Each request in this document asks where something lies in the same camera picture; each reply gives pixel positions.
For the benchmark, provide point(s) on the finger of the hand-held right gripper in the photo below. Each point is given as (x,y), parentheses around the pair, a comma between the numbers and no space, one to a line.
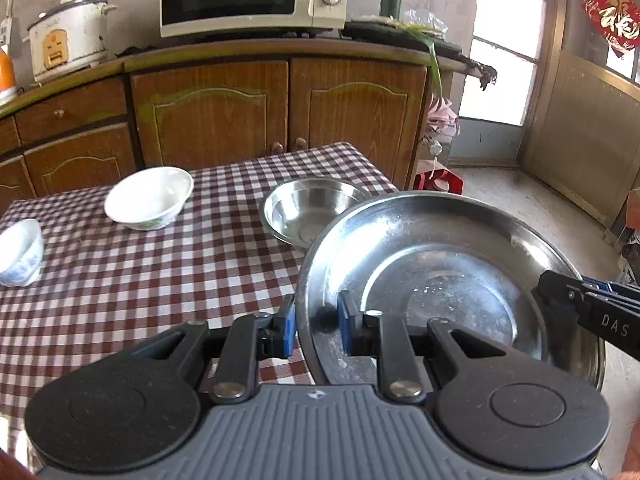
(562,290)
(600,284)

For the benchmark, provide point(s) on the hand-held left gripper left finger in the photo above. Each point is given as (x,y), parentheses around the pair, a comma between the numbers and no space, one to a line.
(286,330)

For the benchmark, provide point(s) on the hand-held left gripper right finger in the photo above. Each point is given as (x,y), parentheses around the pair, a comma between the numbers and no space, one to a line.
(344,325)

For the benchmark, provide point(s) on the steel bowl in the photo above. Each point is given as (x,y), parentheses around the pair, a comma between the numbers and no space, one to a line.
(310,210)

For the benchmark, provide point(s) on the shallow steel plate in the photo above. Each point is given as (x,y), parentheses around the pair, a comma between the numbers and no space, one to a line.
(450,240)

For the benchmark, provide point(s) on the white bowl with green print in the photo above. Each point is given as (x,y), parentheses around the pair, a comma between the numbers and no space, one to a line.
(150,195)

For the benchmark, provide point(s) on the white bowl with blue pattern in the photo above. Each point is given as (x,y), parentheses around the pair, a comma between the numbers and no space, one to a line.
(20,255)

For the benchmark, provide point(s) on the brown white checked tablecloth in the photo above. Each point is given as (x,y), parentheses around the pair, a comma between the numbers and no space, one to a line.
(150,270)

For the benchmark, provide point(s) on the grey glazed door leaf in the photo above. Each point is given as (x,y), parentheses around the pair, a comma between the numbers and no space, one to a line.
(490,140)
(575,125)

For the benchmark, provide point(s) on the red bag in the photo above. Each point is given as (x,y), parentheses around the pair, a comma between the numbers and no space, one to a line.
(445,180)

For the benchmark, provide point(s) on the pink cloth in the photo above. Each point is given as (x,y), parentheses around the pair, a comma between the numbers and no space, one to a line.
(440,115)

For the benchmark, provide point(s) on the double-door wooden cabinet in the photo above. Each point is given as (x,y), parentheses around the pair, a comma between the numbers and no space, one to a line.
(215,110)

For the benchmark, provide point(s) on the red paper door decoration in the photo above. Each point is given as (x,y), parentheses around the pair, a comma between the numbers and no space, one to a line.
(617,20)

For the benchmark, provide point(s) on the green onion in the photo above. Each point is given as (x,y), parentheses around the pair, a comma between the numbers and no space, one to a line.
(434,57)

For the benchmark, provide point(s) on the wooden cabinet with drawers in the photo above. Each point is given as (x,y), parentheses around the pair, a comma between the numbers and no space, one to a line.
(75,160)

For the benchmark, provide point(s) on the black flat tray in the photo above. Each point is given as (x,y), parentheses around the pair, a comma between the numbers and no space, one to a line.
(390,35)

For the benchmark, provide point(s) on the clear plastic bag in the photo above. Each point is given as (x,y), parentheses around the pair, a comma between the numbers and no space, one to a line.
(425,19)

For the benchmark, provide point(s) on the white rice cooker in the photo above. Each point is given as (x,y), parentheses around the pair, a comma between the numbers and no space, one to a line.
(65,40)

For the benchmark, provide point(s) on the orange electric kettle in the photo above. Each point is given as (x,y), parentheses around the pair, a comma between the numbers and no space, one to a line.
(6,72)

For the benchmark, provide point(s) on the white power strip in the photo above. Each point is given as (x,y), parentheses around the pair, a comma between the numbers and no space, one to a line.
(6,30)

